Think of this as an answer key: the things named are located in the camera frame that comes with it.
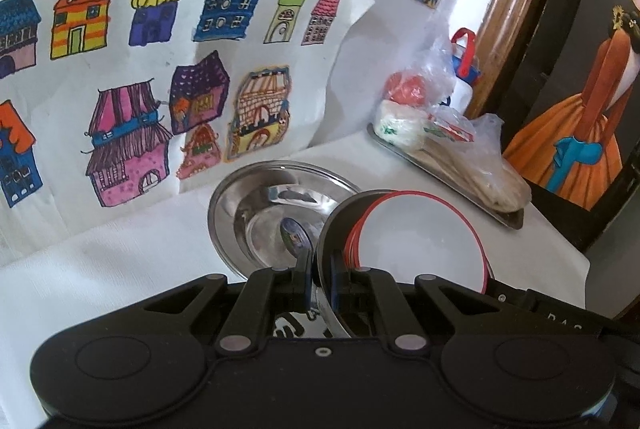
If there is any white packet with green print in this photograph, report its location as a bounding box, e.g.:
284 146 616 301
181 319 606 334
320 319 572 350
376 100 429 153

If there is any small red label packet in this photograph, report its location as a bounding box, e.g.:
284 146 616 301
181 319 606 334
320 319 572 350
424 106 476 144

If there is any steel bowl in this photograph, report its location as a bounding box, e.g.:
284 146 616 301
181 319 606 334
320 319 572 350
207 160 363 282
314 189 498 340

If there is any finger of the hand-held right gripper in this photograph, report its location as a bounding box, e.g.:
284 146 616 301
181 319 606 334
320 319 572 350
487 281 530 310

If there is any clear plastic bag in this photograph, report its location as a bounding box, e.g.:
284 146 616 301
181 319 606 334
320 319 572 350
380 16 533 212

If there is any white bottle with red handle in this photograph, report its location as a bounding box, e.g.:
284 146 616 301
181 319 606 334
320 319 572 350
442 28 483 117

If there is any white bowl with red rim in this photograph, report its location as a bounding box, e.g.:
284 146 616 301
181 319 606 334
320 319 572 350
356 192 488 295
342 208 375 271

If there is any colourful houses drawing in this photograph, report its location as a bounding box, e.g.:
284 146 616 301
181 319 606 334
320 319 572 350
0 0 376 267

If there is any dark painting with orange dress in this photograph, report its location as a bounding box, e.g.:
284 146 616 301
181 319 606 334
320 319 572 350
500 0 640 252

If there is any steel tray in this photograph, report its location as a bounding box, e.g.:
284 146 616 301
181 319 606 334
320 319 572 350
367 123 525 230

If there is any flatbread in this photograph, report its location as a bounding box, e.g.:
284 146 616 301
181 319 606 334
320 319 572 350
420 144 531 212

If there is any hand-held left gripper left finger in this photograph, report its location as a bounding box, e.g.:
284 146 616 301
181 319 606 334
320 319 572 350
142 251 317 355

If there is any red tomato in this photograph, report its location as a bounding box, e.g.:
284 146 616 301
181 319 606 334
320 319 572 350
385 72 429 108

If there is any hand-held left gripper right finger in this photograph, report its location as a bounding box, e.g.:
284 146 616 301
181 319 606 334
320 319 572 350
327 254 506 355

